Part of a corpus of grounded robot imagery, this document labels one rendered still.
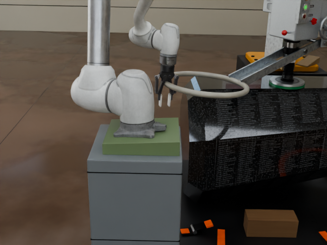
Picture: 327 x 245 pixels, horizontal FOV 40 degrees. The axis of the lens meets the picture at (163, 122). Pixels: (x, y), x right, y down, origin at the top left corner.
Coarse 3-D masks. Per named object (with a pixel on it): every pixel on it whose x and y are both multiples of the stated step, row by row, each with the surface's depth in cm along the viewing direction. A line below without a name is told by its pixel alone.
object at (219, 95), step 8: (176, 72) 261; (184, 72) 264; (192, 72) 266; (200, 72) 267; (208, 72) 268; (224, 80) 265; (232, 80) 260; (176, 88) 229; (184, 88) 227; (248, 88) 241; (200, 96) 225; (208, 96) 224; (216, 96) 224; (224, 96) 225; (232, 96) 227; (240, 96) 232
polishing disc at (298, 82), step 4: (276, 76) 289; (280, 76) 289; (272, 80) 280; (276, 80) 280; (280, 80) 281; (296, 80) 281; (300, 80) 281; (276, 84) 275; (280, 84) 274; (284, 84) 273; (288, 84) 273; (292, 84) 273; (296, 84) 273; (300, 84) 273
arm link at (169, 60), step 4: (160, 56) 233; (164, 56) 230; (168, 56) 230; (172, 56) 230; (176, 56) 233; (160, 60) 233; (164, 60) 231; (168, 60) 231; (172, 60) 231; (176, 60) 234; (164, 64) 232; (168, 64) 231; (172, 64) 232
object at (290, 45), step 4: (288, 44) 271; (292, 44) 270; (296, 44) 271; (284, 48) 273; (288, 48) 271; (292, 48) 270; (296, 48) 270; (300, 48) 272; (284, 52) 273; (288, 52) 271; (284, 56) 275
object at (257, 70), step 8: (304, 40) 285; (312, 40) 282; (320, 40) 276; (304, 48) 271; (312, 48) 275; (272, 56) 275; (280, 56) 278; (288, 56) 266; (296, 56) 270; (256, 64) 270; (264, 64) 273; (272, 64) 261; (280, 64) 265; (240, 72) 265; (248, 72) 268; (256, 72) 257; (264, 72) 260; (240, 80) 253; (248, 80) 255
